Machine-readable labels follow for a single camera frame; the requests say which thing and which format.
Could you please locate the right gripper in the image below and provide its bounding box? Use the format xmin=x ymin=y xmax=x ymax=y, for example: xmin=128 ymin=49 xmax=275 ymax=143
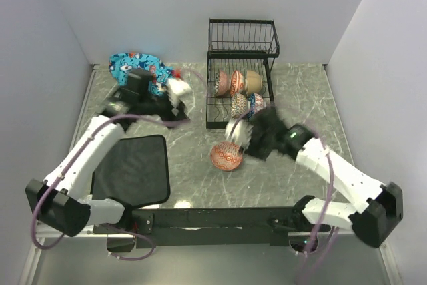
xmin=240 ymin=122 xmax=276 ymax=162

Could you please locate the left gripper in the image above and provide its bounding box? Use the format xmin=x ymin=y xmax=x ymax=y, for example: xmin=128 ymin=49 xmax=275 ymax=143
xmin=139 ymin=87 xmax=191 ymax=129

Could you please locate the blue triangle pattern bowl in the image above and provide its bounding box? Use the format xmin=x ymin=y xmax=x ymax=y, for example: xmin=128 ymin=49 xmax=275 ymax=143
xmin=248 ymin=93 xmax=267 ymax=117

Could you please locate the brown mosaic pattern bowl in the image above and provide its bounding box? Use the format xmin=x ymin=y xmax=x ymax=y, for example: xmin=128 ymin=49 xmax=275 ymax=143
xmin=231 ymin=93 xmax=250 ymax=119

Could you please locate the red geometric pattern bowl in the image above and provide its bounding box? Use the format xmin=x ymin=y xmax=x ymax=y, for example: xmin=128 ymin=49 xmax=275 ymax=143
xmin=210 ymin=141 xmax=243 ymax=172

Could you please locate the black leaf pattern bowl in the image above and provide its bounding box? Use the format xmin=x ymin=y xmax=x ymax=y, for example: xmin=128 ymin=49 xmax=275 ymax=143
xmin=214 ymin=71 xmax=230 ymax=97

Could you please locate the white beige bowl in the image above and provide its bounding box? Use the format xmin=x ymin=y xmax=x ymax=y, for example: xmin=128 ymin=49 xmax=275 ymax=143
xmin=245 ymin=70 xmax=262 ymax=95

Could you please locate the orange floral bowl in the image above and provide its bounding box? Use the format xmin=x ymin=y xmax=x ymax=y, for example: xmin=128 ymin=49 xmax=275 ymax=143
xmin=230 ymin=70 xmax=246 ymax=96

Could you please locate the black wire dish rack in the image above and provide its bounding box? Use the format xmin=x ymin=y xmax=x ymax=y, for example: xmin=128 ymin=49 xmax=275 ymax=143
xmin=205 ymin=18 xmax=280 ymax=129

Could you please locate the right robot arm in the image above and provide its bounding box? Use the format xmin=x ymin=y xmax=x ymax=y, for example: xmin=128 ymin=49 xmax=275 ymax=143
xmin=235 ymin=107 xmax=403 ymax=248

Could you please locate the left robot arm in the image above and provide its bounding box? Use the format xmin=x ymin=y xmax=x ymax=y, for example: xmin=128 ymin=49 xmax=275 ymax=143
xmin=25 ymin=68 xmax=192 ymax=236

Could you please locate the black drying mat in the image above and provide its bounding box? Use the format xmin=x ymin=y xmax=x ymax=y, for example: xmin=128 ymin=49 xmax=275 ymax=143
xmin=91 ymin=135 xmax=171 ymax=209

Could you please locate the blue shark print cloth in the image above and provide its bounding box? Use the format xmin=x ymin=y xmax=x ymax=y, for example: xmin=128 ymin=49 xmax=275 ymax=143
xmin=109 ymin=52 xmax=181 ymax=96

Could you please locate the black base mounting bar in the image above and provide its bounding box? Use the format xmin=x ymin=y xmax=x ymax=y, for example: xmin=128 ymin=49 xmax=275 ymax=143
xmin=93 ymin=206 xmax=331 ymax=249

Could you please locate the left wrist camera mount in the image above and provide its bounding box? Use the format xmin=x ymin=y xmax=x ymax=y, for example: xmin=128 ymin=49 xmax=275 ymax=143
xmin=166 ymin=69 xmax=192 ymax=107

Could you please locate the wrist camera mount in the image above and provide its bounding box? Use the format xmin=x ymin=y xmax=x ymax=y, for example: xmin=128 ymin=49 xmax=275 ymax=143
xmin=224 ymin=119 xmax=253 ymax=150
xmin=166 ymin=69 xmax=192 ymax=107

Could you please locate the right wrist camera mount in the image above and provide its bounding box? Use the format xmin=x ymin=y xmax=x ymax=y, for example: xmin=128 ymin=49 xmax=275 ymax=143
xmin=224 ymin=119 xmax=253 ymax=150

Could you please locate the aluminium frame rail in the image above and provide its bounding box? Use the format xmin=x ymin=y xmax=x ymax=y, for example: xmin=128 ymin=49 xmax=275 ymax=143
xmin=30 ymin=64 xmax=404 ymax=284

